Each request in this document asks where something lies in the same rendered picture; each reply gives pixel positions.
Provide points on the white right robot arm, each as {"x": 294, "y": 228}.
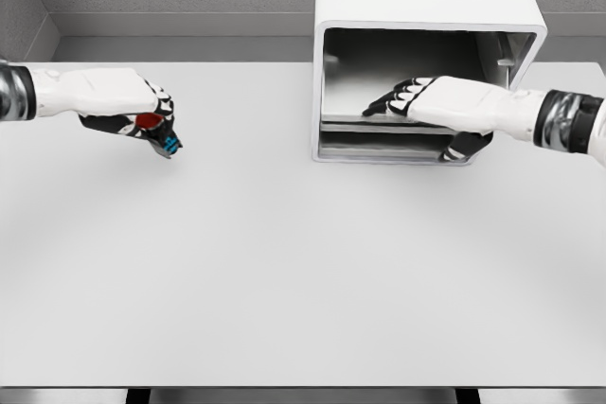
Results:
{"x": 554, "y": 115}

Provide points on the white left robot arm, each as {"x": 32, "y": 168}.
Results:
{"x": 28, "y": 92}

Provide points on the left robot hand striped fingers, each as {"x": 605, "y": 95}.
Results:
{"x": 113, "y": 92}

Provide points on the load switch with red knob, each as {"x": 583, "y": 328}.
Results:
{"x": 168, "y": 144}

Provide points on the right robot hand striped fingers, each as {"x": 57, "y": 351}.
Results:
{"x": 454, "y": 99}

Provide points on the grey sliding cabinet drawer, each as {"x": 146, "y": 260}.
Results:
{"x": 350, "y": 122}

